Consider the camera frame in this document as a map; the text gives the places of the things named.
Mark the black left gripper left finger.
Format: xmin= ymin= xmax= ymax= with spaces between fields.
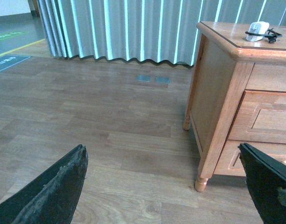
xmin=0 ymin=145 xmax=88 ymax=224

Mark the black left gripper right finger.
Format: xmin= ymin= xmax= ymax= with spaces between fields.
xmin=238 ymin=143 xmax=286 ymax=224

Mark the wooden drawer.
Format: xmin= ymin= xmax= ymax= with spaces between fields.
xmin=214 ymin=140 xmax=286 ymax=176
xmin=229 ymin=90 xmax=286 ymax=144

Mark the black charger cable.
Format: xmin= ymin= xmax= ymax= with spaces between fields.
xmin=245 ymin=27 xmax=283 ymax=44

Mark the white charger adapter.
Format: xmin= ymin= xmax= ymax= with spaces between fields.
xmin=246 ymin=21 xmax=270 ymax=42

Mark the wooden nightstand cabinet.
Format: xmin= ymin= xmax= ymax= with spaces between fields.
xmin=183 ymin=21 xmax=286 ymax=192

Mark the blue floor sign sticker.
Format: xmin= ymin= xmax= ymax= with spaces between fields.
xmin=0 ymin=54 xmax=31 ymax=72

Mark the left metal floor socket plate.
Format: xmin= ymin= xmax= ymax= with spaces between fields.
xmin=136 ymin=75 xmax=151 ymax=82

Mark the metal floor socket plate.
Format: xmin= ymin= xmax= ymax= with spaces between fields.
xmin=155 ymin=77 xmax=170 ymax=84
xmin=136 ymin=75 xmax=151 ymax=82

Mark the right metal floor socket plate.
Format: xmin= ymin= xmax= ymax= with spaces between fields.
xmin=155 ymin=77 xmax=170 ymax=84

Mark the green floor sticker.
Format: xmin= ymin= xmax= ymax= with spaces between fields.
xmin=0 ymin=31 xmax=28 ymax=41

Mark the grey pleated curtain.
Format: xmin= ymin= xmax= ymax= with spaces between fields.
xmin=38 ymin=0 xmax=286 ymax=65

